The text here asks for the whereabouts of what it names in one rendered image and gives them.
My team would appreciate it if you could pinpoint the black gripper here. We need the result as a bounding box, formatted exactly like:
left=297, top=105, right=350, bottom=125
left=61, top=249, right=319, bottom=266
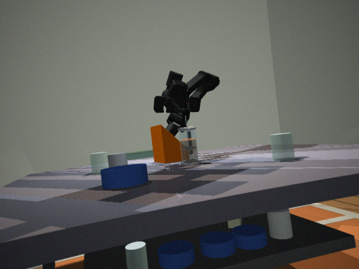
left=154, top=94, right=201, bottom=113

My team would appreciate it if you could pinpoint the glass french press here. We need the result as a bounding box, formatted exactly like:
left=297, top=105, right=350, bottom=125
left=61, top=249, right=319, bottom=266
left=178, top=108, right=201, bottom=165

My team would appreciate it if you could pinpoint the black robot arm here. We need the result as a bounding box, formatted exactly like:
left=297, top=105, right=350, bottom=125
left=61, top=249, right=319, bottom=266
left=162, top=71, right=220, bottom=136

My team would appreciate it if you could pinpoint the blue short cylinder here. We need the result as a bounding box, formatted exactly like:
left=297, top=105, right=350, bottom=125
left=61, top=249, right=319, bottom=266
left=199, top=231, right=236, bottom=258
left=158, top=240, right=195, bottom=269
left=231, top=224, right=267, bottom=249
left=100, top=164, right=149, bottom=189

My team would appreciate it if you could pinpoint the dark grey shelf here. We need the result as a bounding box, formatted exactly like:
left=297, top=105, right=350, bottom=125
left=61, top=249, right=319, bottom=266
left=84, top=213, right=356, bottom=269

